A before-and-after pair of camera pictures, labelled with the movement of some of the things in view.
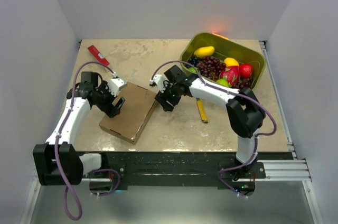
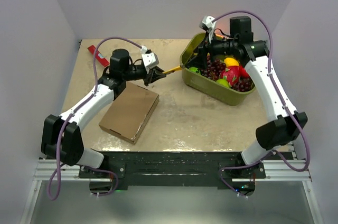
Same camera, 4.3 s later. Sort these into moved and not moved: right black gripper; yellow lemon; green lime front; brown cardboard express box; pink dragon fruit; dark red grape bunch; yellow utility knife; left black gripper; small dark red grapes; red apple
Moved: left black gripper; right black gripper; yellow utility knife
Not moved: brown cardboard express box; pink dragon fruit; small dark red grapes; dark red grape bunch; green lime front; red apple; yellow lemon
